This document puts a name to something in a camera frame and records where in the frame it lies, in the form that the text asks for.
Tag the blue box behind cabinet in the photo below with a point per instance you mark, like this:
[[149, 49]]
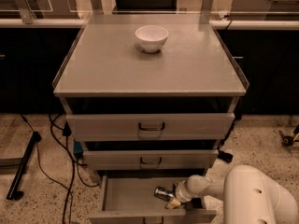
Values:
[[77, 149]]

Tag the grey middle drawer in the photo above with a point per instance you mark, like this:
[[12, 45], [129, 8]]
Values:
[[150, 159]]

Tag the black caster wheel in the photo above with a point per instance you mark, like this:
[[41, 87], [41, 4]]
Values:
[[288, 141]]

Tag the black metal stand leg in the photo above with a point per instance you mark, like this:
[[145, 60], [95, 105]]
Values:
[[14, 193]]

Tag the grey drawer cabinet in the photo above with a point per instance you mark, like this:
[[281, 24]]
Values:
[[106, 72]]

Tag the white ceramic bowl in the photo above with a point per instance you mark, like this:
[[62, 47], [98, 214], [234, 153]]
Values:
[[151, 38]]

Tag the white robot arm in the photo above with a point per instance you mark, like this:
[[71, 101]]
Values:
[[249, 197]]

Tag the grey bottom drawer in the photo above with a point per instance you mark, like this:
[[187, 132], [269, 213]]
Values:
[[131, 200]]

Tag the grey top drawer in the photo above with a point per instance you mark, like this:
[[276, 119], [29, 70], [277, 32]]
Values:
[[145, 127]]

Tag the grey drawer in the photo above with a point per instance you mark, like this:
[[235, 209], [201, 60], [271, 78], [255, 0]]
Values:
[[150, 159], [131, 200], [145, 127]]

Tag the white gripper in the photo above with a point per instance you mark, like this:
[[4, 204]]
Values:
[[180, 191]]

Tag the black power plug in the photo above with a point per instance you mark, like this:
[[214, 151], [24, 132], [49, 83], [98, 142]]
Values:
[[227, 157]]

